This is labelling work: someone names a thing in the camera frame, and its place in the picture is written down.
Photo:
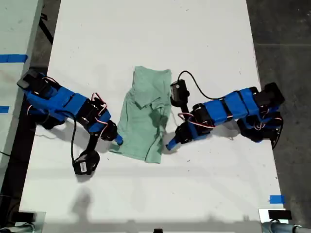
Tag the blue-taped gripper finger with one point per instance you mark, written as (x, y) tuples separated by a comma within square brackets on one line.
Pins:
[(173, 143), (119, 140)]

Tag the pale green T-shirt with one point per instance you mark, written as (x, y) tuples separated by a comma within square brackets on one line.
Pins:
[(141, 116)]

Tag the small black box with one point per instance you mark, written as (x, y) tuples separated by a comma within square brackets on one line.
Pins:
[(279, 214), (158, 230), (25, 216)]

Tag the blue tape strip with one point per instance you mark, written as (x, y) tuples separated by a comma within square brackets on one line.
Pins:
[(12, 58), (277, 199), (4, 109)]

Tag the shiny metal plate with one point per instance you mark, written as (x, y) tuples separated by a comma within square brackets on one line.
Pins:
[(263, 216), (41, 217)]

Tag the pale grey pipe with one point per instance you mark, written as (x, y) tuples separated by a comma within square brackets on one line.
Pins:
[(279, 228), (24, 228)]

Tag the pale side table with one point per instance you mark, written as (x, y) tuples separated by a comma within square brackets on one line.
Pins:
[(14, 29)]

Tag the black camera stalk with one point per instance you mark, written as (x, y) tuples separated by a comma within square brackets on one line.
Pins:
[(91, 143), (185, 111)]

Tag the black camera box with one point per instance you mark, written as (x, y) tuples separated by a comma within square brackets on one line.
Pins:
[(179, 93), (85, 166)]

